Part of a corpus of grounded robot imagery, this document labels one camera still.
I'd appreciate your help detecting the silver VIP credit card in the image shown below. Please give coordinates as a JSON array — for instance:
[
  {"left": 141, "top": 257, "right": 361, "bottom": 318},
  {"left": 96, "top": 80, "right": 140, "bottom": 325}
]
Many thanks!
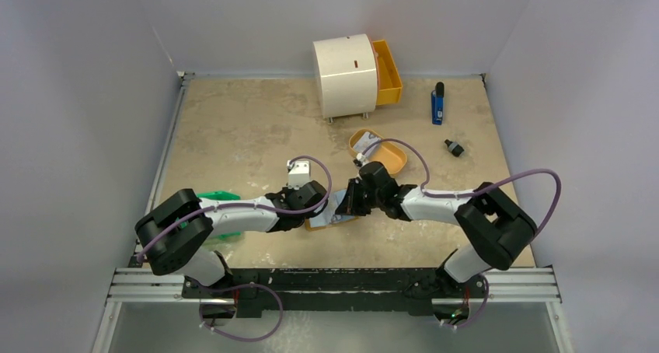
[{"left": 330, "top": 189, "right": 356, "bottom": 224}]

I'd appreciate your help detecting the orange leather card holder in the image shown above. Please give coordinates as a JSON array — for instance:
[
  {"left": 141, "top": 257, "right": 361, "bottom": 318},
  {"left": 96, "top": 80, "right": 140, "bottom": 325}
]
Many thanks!
[{"left": 305, "top": 189, "right": 357, "bottom": 231}]

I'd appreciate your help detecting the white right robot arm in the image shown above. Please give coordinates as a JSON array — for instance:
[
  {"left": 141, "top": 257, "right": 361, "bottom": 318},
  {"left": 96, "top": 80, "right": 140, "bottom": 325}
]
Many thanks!
[{"left": 335, "top": 162, "right": 539, "bottom": 296}]

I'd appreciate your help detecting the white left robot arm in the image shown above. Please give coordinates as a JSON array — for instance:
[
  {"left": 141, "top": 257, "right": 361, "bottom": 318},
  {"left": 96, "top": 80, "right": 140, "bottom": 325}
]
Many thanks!
[{"left": 134, "top": 180, "right": 329, "bottom": 298}]

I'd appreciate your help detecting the orange oval tray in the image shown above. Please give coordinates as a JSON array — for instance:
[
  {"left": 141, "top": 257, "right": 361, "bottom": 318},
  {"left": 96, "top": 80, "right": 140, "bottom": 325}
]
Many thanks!
[{"left": 348, "top": 128, "right": 407, "bottom": 177}]

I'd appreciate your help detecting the small black knob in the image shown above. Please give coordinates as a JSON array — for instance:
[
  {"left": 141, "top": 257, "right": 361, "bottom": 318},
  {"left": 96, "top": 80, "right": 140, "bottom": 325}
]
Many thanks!
[{"left": 445, "top": 139, "right": 465, "bottom": 157}]

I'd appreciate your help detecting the green plastic bin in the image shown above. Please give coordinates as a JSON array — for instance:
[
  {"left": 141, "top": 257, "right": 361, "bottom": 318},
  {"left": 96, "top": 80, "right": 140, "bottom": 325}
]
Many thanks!
[{"left": 197, "top": 190, "right": 242, "bottom": 242}]

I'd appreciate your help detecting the orange open drawer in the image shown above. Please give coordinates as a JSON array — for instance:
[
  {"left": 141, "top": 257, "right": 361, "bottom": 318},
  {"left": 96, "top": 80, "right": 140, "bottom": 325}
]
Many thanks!
[{"left": 372, "top": 40, "right": 403, "bottom": 107}]

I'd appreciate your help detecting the blue black marker pen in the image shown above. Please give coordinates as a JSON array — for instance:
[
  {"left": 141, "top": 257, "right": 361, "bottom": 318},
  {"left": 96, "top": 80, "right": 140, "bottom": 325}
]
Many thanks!
[{"left": 431, "top": 82, "right": 445, "bottom": 125}]

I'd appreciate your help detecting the white round drawer cabinet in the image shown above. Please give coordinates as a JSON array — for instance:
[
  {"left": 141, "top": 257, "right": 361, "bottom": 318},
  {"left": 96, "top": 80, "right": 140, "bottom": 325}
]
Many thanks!
[{"left": 312, "top": 34, "right": 378, "bottom": 123}]

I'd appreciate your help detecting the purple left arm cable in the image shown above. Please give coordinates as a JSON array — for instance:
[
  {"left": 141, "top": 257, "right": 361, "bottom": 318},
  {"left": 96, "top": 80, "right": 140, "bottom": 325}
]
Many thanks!
[{"left": 136, "top": 155, "right": 333, "bottom": 263}]

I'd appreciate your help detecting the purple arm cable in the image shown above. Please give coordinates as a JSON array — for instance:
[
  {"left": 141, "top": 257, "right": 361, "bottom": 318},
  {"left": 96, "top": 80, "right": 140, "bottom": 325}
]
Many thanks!
[
  {"left": 136, "top": 155, "right": 333, "bottom": 263},
  {"left": 357, "top": 138, "right": 563, "bottom": 239}
]

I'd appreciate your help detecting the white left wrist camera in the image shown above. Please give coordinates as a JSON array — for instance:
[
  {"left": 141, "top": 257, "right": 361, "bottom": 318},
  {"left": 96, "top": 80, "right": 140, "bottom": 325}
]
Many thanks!
[{"left": 286, "top": 159, "right": 311, "bottom": 190}]

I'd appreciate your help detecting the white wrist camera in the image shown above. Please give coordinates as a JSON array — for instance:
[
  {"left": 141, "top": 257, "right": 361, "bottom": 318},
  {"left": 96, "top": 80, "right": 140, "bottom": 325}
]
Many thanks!
[
  {"left": 286, "top": 159, "right": 311, "bottom": 190},
  {"left": 353, "top": 153, "right": 369, "bottom": 168}
]

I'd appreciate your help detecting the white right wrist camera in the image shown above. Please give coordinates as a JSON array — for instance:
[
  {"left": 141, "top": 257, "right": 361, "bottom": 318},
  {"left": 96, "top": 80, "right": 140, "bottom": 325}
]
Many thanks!
[{"left": 353, "top": 153, "right": 369, "bottom": 168}]

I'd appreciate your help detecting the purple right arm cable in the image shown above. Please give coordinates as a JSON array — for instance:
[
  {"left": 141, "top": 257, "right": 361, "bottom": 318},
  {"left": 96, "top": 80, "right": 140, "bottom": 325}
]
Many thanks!
[{"left": 357, "top": 138, "right": 563, "bottom": 239}]

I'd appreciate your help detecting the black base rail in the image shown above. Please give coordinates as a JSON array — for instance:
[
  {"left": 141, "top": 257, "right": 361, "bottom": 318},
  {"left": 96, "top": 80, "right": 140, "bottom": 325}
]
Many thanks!
[{"left": 182, "top": 267, "right": 488, "bottom": 320}]

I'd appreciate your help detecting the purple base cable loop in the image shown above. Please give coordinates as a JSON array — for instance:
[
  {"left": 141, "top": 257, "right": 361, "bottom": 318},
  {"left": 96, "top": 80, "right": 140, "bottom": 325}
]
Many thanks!
[{"left": 198, "top": 281, "right": 285, "bottom": 343}]

